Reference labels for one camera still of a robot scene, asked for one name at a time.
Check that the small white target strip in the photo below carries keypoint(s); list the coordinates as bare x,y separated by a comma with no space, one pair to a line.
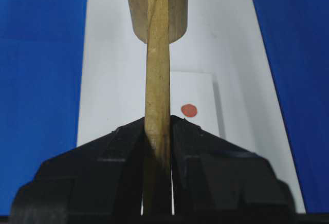
197,89

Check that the large white foam board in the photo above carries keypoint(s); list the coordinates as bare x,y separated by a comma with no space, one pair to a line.
224,40

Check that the wooden mallet hammer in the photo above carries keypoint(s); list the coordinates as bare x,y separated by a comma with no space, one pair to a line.
158,23

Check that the red dot mark right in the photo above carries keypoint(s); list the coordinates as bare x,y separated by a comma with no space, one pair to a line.
189,110

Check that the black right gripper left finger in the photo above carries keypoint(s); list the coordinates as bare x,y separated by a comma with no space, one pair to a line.
100,178

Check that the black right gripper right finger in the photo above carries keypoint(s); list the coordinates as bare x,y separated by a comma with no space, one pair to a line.
214,176

